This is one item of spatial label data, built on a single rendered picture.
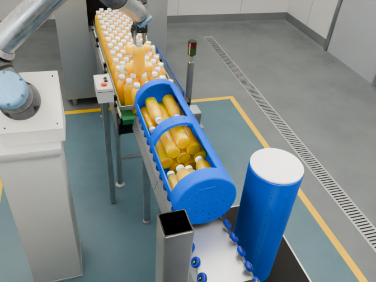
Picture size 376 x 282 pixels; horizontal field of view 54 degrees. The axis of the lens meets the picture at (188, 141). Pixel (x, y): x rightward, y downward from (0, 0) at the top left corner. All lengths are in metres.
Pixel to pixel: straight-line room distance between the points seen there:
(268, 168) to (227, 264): 0.57
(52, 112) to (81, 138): 1.90
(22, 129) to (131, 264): 1.28
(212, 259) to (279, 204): 0.52
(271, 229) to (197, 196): 0.67
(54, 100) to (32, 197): 0.54
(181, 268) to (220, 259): 0.85
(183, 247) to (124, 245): 2.09
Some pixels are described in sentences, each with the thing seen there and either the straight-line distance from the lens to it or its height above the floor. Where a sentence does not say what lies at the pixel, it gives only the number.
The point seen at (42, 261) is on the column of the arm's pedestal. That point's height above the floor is 0.24.
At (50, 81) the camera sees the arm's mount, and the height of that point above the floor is 1.35.
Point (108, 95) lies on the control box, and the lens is 2.38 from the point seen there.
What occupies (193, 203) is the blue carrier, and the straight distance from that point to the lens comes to 1.58.
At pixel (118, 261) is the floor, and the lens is 2.74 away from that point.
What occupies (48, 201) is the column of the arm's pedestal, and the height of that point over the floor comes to 0.74.
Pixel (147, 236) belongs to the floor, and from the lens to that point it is 2.86.
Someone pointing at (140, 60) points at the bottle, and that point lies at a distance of 2.35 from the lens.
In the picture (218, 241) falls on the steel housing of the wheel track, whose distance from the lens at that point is 1.69.
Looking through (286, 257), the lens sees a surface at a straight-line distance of 2.71.
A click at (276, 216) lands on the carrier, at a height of 0.80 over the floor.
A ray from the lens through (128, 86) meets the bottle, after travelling 2.43.
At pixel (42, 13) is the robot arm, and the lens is 1.63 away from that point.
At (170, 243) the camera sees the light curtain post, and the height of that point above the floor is 1.68.
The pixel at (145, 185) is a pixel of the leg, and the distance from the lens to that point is 2.63.
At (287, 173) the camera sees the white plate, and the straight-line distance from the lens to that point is 1.92.
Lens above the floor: 2.25
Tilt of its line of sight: 37 degrees down
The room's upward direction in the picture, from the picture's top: 5 degrees clockwise
